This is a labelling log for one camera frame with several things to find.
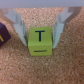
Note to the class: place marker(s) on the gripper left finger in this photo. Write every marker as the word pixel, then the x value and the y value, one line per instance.
pixel 17 23

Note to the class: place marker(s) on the yellow block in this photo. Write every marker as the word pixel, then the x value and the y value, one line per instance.
pixel 39 40

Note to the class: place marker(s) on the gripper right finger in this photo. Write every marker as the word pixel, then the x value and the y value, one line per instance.
pixel 60 24

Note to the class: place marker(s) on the purple block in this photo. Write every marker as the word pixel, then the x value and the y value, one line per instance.
pixel 3 32

